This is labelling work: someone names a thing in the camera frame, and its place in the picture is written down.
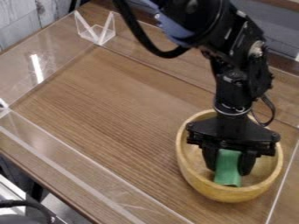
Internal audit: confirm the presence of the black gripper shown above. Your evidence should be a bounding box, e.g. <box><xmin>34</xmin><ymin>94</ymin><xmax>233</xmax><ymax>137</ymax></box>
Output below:
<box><xmin>185</xmin><ymin>111</ymin><xmax>280</xmax><ymax>176</ymax></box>

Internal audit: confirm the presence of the green rectangular block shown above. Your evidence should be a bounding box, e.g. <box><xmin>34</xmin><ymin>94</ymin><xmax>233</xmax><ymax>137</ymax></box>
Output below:
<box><xmin>213</xmin><ymin>149</ymin><xmax>241</xmax><ymax>187</ymax></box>

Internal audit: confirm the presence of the brown wooden bowl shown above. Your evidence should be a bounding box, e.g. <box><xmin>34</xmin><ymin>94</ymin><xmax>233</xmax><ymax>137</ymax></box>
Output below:
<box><xmin>174</xmin><ymin>109</ymin><xmax>284</xmax><ymax>203</ymax></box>

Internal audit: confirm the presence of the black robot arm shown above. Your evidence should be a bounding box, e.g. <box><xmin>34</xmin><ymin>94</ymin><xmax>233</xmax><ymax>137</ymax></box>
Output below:
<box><xmin>149</xmin><ymin>0</ymin><xmax>280</xmax><ymax>176</ymax></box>

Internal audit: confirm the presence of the clear acrylic tray wall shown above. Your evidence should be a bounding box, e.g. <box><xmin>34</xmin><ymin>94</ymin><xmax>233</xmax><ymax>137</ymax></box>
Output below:
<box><xmin>0</xmin><ymin>105</ymin><xmax>192</xmax><ymax>224</ymax></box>

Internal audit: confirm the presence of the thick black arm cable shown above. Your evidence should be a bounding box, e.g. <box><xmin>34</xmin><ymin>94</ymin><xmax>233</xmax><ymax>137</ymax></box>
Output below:
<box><xmin>112</xmin><ymin>0</ymin><xmax>190</xmax><ymax>60</ymax></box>

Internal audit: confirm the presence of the clear acrylic corner bracket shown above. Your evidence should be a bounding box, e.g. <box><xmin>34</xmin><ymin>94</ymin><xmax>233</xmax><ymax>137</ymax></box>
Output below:
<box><xmin>73</xmin><ymin>10</ymin><xmax>116</xmax><ymax>46</ymax></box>

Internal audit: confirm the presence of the black cable bottom left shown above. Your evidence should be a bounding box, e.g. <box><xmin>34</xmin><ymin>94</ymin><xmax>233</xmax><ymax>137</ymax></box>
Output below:
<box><xmin>0</xmin><ymin>199</ymin><xmax>57</xmax><ymax>224</ymax></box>

